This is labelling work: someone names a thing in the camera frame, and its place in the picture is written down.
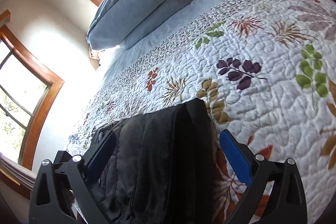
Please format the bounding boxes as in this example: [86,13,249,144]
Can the black pants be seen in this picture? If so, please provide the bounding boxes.
[91,98,215,223]

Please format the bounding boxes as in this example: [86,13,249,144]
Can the grey curtain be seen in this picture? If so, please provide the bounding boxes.
[1,153,37,190]

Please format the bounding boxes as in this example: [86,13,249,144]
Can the wooden side window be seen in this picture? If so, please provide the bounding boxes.
[0,9,65,200]

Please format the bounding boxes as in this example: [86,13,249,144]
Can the floral quilted bedspread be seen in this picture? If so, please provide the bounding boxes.
[67,0,335,223]

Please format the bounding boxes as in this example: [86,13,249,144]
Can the light blue pillow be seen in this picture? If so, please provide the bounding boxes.
[87,0,191,51]

